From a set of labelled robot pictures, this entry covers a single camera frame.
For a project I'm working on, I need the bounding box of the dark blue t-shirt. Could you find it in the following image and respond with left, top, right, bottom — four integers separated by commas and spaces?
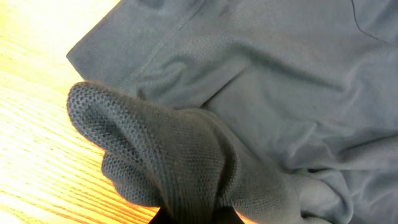
67, 0, 397, 223

